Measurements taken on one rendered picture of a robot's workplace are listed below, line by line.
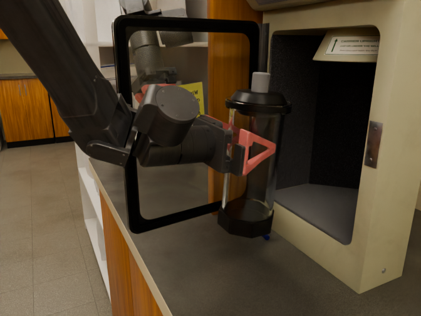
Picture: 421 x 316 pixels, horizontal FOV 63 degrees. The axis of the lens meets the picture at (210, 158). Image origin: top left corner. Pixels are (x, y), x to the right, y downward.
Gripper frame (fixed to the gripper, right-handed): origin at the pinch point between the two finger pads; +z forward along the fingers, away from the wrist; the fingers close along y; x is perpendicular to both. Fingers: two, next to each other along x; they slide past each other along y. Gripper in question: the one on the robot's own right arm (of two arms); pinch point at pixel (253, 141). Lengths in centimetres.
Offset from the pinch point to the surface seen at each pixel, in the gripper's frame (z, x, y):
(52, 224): -14, 126, 227
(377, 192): 12.9, 4.8, -15.6
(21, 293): -38, 126, 148
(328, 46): 13.3, -16.5, -0.3
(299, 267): 10.3, 23.9, -5.4
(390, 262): 20.4, 18.6, -16.3
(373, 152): 11.7, -1.3, -14.2
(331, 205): 22.7, 15.4, 0.1
